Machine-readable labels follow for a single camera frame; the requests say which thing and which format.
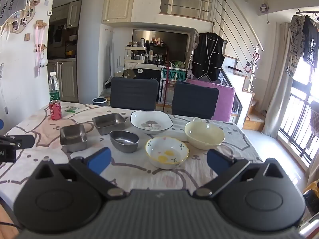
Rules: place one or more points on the cream storage rack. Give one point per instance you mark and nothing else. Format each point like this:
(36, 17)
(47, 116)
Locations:
(135, 57)

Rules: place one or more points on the patterned grey garment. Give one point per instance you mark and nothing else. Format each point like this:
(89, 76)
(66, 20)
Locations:
(295, 47)

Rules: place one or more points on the yellow kettle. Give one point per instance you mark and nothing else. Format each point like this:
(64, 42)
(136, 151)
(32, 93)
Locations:
(70, 52)

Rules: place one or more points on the loft railing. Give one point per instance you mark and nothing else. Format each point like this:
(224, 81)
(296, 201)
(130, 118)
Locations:
(187, 5)

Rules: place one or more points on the black vest with white trim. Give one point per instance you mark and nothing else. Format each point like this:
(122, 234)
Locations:
(208, 57)

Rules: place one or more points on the wall photo board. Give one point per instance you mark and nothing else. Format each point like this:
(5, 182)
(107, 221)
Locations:
(12, 7)

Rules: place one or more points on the beige curtain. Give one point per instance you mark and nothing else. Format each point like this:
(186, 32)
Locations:
(279, 92)

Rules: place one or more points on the stair railing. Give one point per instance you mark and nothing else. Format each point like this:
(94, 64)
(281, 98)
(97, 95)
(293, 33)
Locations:
(249, 28)

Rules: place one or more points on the grey kitchen base cabinet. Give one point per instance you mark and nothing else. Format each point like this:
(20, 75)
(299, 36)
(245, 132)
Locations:
(66, 79)

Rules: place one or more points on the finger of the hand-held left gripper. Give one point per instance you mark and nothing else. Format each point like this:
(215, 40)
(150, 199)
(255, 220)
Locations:
(15, 141)
(1, 124)

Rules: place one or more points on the small plush toy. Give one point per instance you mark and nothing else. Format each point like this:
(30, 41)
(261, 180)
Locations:
(263, 7)

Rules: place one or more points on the black balcony railing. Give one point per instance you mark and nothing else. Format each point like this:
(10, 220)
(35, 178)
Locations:
(299, 129)

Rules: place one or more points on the cream wall cabinet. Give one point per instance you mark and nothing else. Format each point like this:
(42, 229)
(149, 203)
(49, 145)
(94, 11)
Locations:
(118, 7)

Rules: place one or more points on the grey kitchen wall cabinet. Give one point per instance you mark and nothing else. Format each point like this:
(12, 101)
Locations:
(74, 13)

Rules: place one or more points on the white lemon-print bowl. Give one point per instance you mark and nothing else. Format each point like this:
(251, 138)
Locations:
(167, 153)

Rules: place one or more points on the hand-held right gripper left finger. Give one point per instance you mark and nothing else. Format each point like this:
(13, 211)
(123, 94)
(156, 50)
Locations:
(99, 160)

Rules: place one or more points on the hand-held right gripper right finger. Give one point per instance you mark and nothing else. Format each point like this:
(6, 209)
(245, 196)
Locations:
(218, 161)

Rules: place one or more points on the oval steel bowl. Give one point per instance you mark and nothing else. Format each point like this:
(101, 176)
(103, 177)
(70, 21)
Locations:
(124, 142)

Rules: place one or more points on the round waste bin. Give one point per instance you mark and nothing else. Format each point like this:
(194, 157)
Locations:
(99, 101)

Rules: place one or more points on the red drink can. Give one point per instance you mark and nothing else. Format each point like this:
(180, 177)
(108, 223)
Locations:
(55, 110)

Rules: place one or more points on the teal sign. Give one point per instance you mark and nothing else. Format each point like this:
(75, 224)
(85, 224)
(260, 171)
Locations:
(174, 75)

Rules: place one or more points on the small square steel tray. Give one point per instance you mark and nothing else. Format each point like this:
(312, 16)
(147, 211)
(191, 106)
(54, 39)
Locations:
(72, 135)

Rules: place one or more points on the clear plastic water bottle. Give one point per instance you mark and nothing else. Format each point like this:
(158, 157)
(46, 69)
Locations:
(54, 87)

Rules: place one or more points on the white plate with black rim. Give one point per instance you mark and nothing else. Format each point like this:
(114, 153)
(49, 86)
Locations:
(150, 122)

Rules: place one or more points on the printed cartoon tablecloth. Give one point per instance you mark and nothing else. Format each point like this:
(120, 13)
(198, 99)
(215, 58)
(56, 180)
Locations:
(129, 174)

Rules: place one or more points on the dark grey chair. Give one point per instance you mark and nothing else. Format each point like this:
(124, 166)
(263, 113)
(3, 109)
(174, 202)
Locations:
(134, 93)
(195, 99)

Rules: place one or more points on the person's left forearm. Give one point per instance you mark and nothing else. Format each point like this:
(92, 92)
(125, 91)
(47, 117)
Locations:
(6, 219)

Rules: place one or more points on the green packet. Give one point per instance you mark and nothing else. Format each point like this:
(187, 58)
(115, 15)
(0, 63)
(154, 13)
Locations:
(71, 109)

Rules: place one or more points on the wooden stairs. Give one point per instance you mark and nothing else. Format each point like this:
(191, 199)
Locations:
(249, 109)

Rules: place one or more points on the black printed t-shirt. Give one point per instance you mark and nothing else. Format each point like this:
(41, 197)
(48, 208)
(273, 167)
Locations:
(310, 42)

